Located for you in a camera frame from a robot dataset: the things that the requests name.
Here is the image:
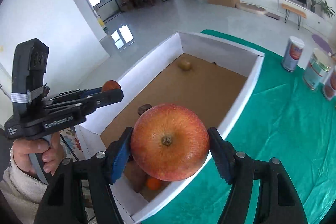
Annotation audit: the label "round pet bed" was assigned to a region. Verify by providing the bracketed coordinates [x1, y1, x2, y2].
[236, 2, 268, 15]

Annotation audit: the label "left red label can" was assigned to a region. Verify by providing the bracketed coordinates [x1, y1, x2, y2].
[281, 36, 305, 72]

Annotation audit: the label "white fleece left sleeve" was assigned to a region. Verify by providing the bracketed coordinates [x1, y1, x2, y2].
[1, 148, 47, 223]

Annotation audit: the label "person's left hand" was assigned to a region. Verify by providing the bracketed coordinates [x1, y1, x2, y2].
[13, 132, 65, 176]

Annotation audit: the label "white cardboard box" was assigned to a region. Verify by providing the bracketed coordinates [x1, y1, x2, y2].
[75, 32, 264, 223]

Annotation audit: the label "small brown round fruit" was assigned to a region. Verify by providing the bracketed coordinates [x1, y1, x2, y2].
[101, 80, 121, 92]

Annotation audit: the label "red apple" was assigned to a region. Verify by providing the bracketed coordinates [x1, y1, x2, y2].
[130, 104, 210, 182]

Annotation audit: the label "green tablecloth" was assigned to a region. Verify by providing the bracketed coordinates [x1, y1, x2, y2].
[147, 30, 335, 223]

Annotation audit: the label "white tv cabinet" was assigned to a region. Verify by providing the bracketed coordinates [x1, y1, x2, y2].
[240, 0, 333, 38]

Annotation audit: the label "sweet potato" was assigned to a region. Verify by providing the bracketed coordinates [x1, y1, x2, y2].
[123, 161, 147, 193]

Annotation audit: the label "purple floor mat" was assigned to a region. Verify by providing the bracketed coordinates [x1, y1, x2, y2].
[312, 34, 333, 55]

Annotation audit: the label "large green potted plant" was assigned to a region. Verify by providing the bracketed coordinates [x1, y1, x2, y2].
[317, 0, 335, 19]

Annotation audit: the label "right red label can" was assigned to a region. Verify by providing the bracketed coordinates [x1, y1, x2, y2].
[322, 67, 336, 101]

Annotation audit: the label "yellow round fruit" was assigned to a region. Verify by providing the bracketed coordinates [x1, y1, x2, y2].
[178, 59, 192, 71]

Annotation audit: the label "wooden bench hairpin legs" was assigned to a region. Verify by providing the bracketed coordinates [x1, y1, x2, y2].
[281, 3, 307, 30]

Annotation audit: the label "small dark potted plant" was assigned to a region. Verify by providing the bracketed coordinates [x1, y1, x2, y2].
[310, 0, 317, 13]

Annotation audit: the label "clear jar gold lid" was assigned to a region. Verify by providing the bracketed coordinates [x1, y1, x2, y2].
[303, 48, 332, 90]

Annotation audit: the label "dark brown passion fruit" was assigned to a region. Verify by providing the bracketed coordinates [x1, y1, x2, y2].
[137, 104, 153, 116]

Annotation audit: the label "red label can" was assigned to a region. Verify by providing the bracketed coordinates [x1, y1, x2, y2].
[281, 36, 305, 72]
[322, 67, 336, 101]

